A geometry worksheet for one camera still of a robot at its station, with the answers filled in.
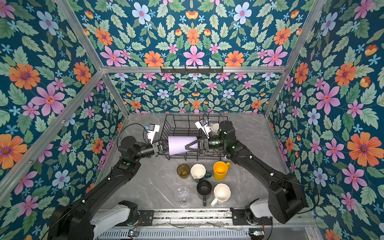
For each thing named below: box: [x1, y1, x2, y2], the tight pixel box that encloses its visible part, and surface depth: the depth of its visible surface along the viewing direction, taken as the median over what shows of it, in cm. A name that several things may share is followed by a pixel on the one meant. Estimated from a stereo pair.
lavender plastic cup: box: [168, 136, 198, 156], surface depth 64 cm
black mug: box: [196, 180, 213, 207], surface depth 78 cm
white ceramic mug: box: [210, 183, 232, 207], surface depth 75 cm
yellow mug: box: [213, 161, 232, 181], surface depth 85 cm
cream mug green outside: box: [190, 163, 213, 183], surface depth 82 cm
